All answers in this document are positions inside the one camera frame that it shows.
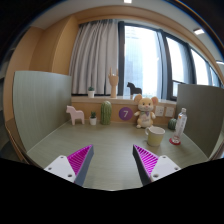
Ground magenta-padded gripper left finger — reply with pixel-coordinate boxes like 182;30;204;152
43;143;95;187

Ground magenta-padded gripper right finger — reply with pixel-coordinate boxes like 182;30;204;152
132;143;182;187

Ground clear plastic water bottle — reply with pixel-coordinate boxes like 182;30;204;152
171;107;188;145

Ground white and yellow mug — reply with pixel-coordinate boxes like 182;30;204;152
144;125;166;148

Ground flat round red coaster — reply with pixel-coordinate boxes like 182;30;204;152
168;137;182;146

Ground small round green cactus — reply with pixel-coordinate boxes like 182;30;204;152
167;117;178;131

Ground small plant in white pot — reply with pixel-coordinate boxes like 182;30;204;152
87;86;96;99
88;111;98;126

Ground beige mouse plush toy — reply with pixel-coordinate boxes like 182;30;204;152
133;94;159;129

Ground tall green ceramic cactus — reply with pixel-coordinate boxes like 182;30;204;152
100;100;113;126

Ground grey-green desk partition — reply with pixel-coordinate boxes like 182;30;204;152
175;83;224;158
12;70;73;153

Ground black horse figurine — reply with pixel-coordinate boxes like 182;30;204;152
126;81;143;97

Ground wooden hand model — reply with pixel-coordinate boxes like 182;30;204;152
107;67;120;99

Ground grey pleated curtain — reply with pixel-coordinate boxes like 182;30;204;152
68;19;120;96

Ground ceiling lights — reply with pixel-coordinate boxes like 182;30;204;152
123;0;224;66

